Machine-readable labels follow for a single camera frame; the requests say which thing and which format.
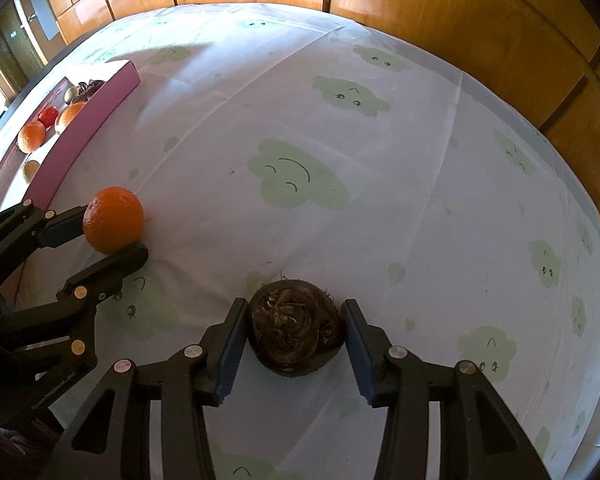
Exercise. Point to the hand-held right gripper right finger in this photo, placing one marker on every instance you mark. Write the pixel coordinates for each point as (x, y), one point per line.
(362, 355)

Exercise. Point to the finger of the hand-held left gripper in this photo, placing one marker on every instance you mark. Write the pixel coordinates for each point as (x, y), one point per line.
(127, 258)
(62, 230)

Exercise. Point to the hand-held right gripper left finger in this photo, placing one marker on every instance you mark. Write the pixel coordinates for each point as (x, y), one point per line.
(230, 355)

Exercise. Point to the small yellow fruit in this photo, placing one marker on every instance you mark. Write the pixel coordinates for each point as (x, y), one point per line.
(71, 93)
(30, 171)

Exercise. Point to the dark brown water chestnut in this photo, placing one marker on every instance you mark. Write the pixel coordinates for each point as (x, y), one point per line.
(90, 89)
(295, 332)

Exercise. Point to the red tomato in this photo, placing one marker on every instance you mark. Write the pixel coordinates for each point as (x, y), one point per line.
(48, 116)

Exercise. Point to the orange with green leaf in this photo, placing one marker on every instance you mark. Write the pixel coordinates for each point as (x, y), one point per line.
(70, 115)

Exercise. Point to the pink shallow box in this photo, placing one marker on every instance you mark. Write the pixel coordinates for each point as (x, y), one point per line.
(95, 110)

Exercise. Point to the wooden door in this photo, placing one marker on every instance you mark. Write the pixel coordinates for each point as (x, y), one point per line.
(10, 55)

